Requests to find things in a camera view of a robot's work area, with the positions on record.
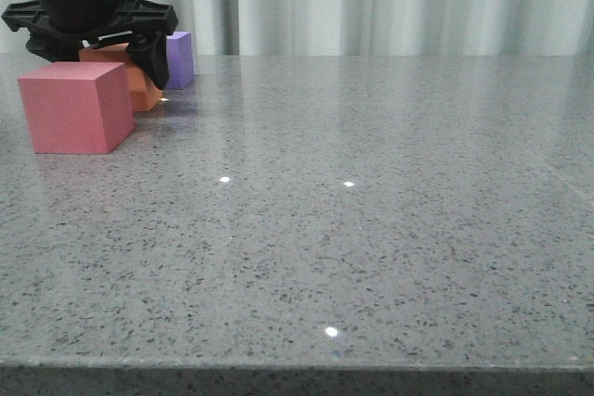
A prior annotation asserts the orange foam cube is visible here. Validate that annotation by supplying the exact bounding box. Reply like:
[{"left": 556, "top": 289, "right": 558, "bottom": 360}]
[{"left": 79, "top": 44, "right": 162, "bottom": 112}]

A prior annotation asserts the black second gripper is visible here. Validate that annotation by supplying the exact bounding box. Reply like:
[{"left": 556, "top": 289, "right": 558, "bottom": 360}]
[{"left": 2, "top": 0, "right": 178, "bottom": 90}]

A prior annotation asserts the red foam cube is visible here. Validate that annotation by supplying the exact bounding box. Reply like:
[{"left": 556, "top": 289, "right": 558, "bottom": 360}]
[{"left": 18, "top": 62, "right": 135, "bottom": 154}]

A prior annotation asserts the purple foam cube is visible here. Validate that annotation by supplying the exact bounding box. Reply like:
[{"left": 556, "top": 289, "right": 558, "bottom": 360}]
[{"left": 166, "top": 32, "right": 194, "bottom": 90}]

